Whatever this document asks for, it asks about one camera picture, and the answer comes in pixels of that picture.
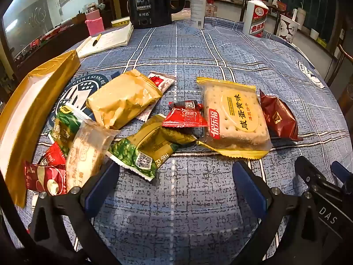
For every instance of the red packet with gold ball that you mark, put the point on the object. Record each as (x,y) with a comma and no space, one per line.
(44,176)

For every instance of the television screen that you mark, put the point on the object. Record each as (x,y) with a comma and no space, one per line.
(27,19)

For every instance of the pale cake packet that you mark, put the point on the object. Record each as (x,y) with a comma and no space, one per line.
(85,151)

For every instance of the black and gold pen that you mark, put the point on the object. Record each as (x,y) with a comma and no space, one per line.
(97,39)

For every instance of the white packet with red label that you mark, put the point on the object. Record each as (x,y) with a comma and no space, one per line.
(162,81)

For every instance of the green pea snack packet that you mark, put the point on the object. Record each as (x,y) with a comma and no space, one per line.
(66,124)
(143,149)

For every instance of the clear jar with red lid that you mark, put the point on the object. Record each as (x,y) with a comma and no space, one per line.
(211,7)

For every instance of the wooden chair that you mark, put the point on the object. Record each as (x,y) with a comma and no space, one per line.
(340,60)

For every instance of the plain red snack packet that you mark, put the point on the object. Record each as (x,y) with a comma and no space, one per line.
(53,156)

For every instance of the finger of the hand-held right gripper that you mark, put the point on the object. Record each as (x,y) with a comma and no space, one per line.
(341,171)
(306,171)

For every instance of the dark red snack packet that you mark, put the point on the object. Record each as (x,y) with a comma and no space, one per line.
(278,116)

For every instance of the yellow cracker packet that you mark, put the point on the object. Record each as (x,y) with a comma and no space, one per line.
(234,113)

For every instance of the small white trigger sprayer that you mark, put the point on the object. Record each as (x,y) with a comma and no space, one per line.
(276,2)

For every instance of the pink sleeved bottle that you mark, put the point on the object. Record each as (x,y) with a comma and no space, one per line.
(94,22)

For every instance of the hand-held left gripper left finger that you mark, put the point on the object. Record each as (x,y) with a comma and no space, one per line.
(102,187)

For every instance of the white liquor bottle red label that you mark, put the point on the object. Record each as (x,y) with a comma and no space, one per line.
(255,19)

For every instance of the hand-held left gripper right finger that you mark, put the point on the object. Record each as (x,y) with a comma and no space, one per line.
(248,187)

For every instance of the yellow book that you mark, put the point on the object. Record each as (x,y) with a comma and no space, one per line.
(121,22)

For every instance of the tall white cup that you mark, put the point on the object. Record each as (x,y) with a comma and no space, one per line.
(301,16)

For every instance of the small red candy packet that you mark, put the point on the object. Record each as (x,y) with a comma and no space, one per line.
(184,116)

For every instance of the gold cardboard box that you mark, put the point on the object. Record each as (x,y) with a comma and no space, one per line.
(55,63)

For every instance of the open white notebook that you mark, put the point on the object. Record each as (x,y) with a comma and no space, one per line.
(113,38)

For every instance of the black electric kettle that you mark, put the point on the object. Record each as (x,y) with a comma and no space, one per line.
(149,2)

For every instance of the tan crinkled snack packet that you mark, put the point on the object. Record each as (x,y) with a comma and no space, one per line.
(121,99)

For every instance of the white spray bottle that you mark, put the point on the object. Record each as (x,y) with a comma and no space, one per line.
(198,5)

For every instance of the small white cup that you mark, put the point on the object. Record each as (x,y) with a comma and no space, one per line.
(314,34)

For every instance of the blue plaid tablecloth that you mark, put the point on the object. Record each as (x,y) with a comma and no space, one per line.
(193,49)

